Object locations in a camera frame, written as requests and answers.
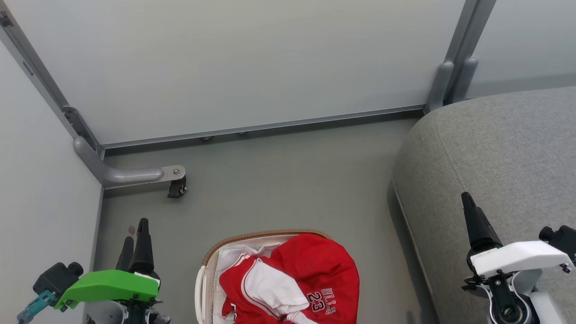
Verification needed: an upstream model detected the grey curved partition leg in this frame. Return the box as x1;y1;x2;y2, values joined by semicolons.
74;136;186;188

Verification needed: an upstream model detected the white basket liner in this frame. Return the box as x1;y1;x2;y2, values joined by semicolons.
211;235;300;324

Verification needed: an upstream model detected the grey double partition post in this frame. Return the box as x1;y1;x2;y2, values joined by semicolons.
443;0;497;106

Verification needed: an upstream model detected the grey partition bottom rail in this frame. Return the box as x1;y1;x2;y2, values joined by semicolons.
100;105;426;150

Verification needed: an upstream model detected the grey hinged partition post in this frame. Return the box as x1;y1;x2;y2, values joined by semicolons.
0;9;105;159

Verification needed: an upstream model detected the grey fabric sofa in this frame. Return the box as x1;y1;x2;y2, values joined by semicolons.
392;85;576;324

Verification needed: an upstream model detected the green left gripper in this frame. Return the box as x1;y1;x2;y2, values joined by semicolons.
55;218;161;310

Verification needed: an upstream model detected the red white basketball jersey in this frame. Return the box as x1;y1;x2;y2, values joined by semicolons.
219;233;360;324

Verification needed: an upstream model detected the teal left camera connector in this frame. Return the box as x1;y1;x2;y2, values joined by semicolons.
17;290;57;324

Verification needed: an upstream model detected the grey rounded partition foot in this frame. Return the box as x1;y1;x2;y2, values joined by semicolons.
452;56;479;105
424;61;455;114

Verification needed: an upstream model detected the black caster wheel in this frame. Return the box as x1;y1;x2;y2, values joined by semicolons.
167;176;188;199

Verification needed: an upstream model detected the white laundry basket brown rim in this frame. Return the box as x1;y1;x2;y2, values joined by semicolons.
194;229;336;324

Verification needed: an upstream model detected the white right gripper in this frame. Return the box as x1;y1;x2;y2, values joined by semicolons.
461;192;575;294

